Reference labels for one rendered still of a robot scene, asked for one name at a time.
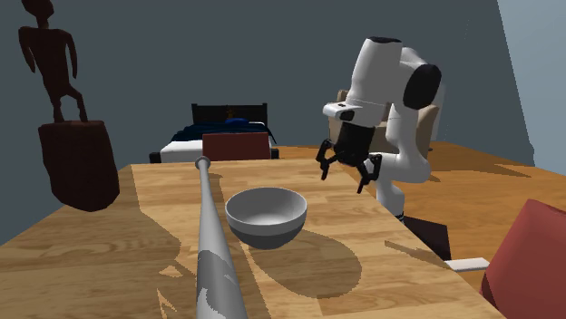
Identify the bed with blue blanket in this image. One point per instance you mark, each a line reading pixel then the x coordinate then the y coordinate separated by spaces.
pixel 185 148

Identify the grey baseball bat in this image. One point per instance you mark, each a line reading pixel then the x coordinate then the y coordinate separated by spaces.
pixel 212 247

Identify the dark robot stand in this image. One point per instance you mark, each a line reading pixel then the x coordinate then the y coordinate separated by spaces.
pixel 431 236

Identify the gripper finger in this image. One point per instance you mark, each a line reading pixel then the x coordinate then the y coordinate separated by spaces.
pixel 326 158
pixel 374 170

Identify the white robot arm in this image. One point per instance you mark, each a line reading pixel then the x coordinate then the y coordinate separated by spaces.
pixel 376 75

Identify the red armchair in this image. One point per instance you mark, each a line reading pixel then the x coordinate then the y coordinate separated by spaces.
pixel 530 265

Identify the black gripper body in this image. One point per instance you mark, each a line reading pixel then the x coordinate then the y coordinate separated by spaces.
pixel 353 143

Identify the grey bowl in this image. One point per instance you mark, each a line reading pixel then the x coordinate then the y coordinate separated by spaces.
pixel 265 212

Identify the dark red chair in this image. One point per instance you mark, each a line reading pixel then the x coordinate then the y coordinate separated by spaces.
pixel 236 146

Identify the white flat slab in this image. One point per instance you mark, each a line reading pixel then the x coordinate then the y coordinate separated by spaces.
pixel 466 264

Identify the dark brown figure statue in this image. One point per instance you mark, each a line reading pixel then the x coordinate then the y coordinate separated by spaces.
pixel 77 163

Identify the beige armchair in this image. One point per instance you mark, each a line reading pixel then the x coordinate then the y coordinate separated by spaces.
pixel 424 128

